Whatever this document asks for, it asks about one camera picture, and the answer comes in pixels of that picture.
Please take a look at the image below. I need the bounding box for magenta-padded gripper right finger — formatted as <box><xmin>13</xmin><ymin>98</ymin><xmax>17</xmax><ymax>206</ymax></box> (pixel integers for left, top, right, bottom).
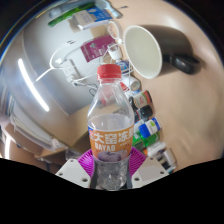
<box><xmin>127</xmin><ymin>147</ymin><xmax>170</xmax><ymax>190</ymax></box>

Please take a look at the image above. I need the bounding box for green mouthwash bottle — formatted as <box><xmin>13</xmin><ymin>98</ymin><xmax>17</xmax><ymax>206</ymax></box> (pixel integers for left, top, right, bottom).
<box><xmin>133</xmin><ymin>131</ymin><xmax>161</xmax><ymax>148</ymax></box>

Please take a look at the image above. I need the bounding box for white bottle orange cap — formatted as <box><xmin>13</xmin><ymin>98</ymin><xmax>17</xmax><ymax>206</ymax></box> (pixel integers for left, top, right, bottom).
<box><xmin>146</xmin><ymin>141</ymin><xmax>167</xmax><ymax>158</ymax></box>

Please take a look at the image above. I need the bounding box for black mug white inside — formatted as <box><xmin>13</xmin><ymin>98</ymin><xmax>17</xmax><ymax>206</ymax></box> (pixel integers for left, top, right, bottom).
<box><xmin>122</xmin><ymin>24</ymin><xmax>201</xmax><ymax>80</ymax></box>

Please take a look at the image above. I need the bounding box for white wall outlet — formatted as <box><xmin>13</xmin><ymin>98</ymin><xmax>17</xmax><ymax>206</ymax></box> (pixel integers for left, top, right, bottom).
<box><xmin>61</xmin><ymin>59</ymin><xmax>78</xmax><ymax>83</ymax></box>

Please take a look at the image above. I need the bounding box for blue and white bottle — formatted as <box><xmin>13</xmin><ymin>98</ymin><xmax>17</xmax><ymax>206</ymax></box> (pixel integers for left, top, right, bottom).
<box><xmin>138</xmin><ymin>117</ymin><xmax>162</xmax><ymax>139</ymax></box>

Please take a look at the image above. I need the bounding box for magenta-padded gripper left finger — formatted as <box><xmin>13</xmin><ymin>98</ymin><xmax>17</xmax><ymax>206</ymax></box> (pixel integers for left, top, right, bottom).
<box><xmin>54</xmin><ymin>148</ymin><xmax>97</xmax><ymax>189</ymax></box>

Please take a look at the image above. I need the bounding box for clear red-capped drink bottle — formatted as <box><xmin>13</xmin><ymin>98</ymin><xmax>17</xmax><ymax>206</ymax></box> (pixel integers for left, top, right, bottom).
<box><xmin>87</xmin><ymin>63</ymin><xmax>135</xmax><ymax>191</ymax></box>

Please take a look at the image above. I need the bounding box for white and blue carton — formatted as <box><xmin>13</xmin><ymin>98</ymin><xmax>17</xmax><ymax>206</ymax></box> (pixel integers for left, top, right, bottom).
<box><xmin>71</xmin><ymin>8</ymin><xmax>113</xmax><ymax>31</ymax></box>

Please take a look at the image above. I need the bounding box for white cable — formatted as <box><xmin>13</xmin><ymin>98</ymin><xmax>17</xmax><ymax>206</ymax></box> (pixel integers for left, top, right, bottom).
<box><xmin>34</xmin><ymin>19</ymin><xmax>134</xmax><ymax>88</ymax></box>

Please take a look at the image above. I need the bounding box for dark jar green lid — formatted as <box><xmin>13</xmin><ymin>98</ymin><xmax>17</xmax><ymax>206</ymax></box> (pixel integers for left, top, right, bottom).
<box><xmin>133</xmin><ymin>89</ymin><xmax>154</xmax><ymax>109</ymax></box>

